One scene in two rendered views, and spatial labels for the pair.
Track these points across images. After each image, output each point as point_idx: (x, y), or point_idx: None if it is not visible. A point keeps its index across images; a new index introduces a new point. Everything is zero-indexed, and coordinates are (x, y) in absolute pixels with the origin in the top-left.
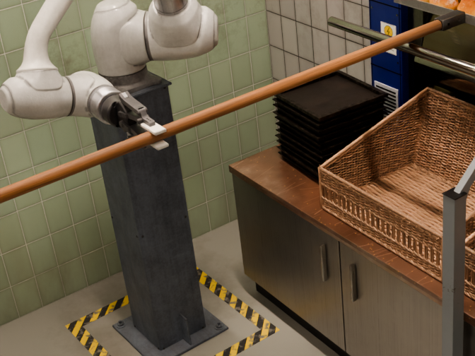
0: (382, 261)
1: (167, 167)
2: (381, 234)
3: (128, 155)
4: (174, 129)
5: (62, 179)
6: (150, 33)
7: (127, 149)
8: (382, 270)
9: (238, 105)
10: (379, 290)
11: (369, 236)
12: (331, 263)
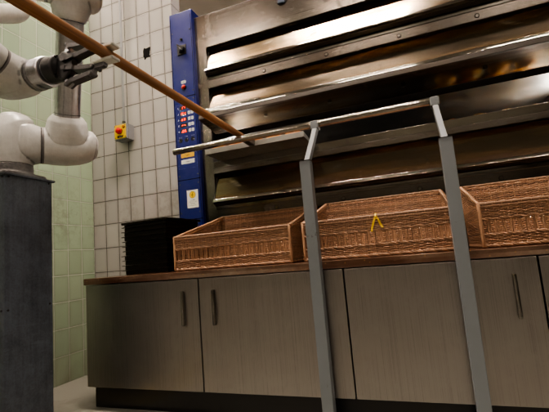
0: (242, 267)
1: (41, 250)
2: (233, 257)
3: (10, 224)
4: (122, 58)
5: (24, 6)
6: (46, 133)
7: (87, 38)
8: (242, 276)
9: (162, 83)
10: (238, 298)
11: (222, 266)
12: (190, 305)
